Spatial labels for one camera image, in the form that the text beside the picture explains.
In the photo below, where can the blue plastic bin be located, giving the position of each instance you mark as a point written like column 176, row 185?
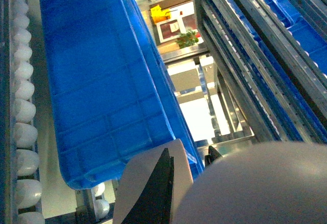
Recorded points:
column 111, row 94

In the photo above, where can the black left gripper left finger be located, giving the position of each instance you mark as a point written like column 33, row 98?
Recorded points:
column 155, row 201

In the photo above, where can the beige plastic dustpan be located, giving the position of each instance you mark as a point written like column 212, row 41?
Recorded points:
column 272, row 182

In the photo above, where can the steel shelf rack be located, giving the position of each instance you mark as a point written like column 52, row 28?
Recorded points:
column 279, row 89

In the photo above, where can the green potted plant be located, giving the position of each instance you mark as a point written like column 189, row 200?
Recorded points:
column 188, row 39

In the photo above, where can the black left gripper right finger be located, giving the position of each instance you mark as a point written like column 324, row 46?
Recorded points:
column 212, row 155

